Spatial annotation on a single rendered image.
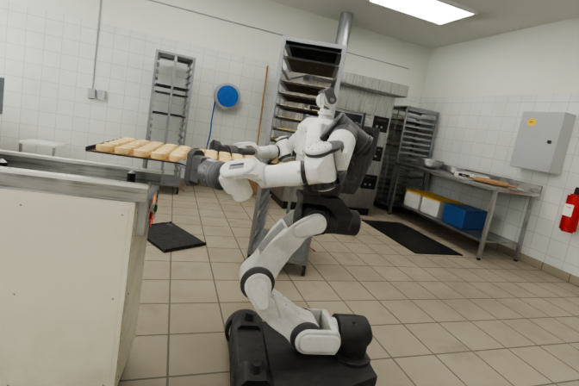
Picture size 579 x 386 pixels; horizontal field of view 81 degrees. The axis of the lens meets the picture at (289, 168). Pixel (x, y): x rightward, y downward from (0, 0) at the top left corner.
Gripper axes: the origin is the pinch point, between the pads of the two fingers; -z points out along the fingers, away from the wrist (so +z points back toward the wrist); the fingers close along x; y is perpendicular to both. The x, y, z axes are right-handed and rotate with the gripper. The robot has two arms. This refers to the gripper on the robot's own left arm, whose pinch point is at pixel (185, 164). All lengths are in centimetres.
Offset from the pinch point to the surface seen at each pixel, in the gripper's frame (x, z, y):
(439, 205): -54, 19, -444
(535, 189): -5, 120, -435
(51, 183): -13.5, -32.7, 26.0
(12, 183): -15, -40, 34
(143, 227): -26.4, -15.0, 2.4
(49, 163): -13, -63, 15
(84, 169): -13, -54, 6
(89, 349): -72, -20, 14
